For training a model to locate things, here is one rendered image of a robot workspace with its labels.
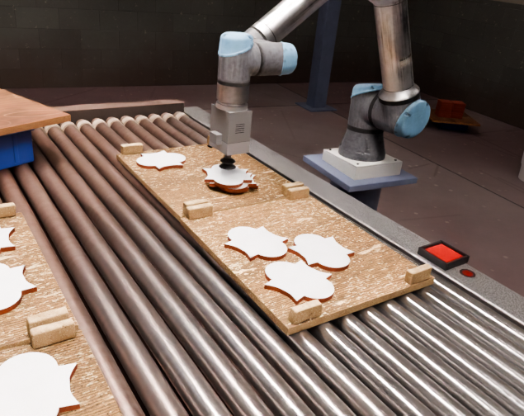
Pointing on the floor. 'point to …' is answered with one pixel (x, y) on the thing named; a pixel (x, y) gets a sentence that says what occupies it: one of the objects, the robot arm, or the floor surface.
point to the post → (323, 58)
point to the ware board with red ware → (451, 115)
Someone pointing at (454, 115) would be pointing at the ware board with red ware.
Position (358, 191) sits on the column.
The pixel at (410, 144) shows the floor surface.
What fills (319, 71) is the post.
